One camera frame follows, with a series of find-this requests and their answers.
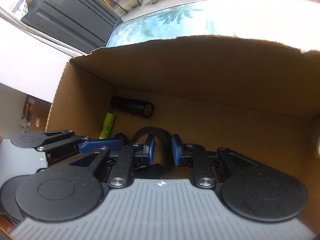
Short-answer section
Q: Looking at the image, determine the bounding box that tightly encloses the black cylinder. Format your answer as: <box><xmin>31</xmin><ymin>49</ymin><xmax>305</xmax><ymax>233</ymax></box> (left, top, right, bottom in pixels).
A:
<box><xmin>109</xmin><ymin>96</ymin><xmax>154</xmax><ymax>118</ymax></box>

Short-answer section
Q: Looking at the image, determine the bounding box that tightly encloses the black electrical tape roll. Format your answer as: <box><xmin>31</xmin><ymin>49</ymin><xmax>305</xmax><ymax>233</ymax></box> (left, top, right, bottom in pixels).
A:
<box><xmin>131</xmin><ymin>127</ymin><xmax>175</xmax><ymax>179</ymax></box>

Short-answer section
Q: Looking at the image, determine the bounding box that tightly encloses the cardboard box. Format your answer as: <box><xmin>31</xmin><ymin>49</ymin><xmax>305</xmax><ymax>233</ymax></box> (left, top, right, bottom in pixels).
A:
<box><xmin>46</xmin><ymin>36</ymin><xmax>319</xmax><ymax>232</ymax></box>

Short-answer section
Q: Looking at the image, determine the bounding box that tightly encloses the green tube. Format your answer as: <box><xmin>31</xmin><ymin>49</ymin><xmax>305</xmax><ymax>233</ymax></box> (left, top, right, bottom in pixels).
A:
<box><xmin>99</xmin><ymin>113</ymin><xmax>116</xmax><ymax>139</ymax></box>

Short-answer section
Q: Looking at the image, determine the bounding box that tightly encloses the dark grey cabinet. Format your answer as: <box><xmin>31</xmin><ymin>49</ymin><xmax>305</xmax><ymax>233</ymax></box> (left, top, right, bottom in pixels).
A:
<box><xmin>21</xmin><ymin>0</ymin><xmax>123</xmax><ymax>54</ymax></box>

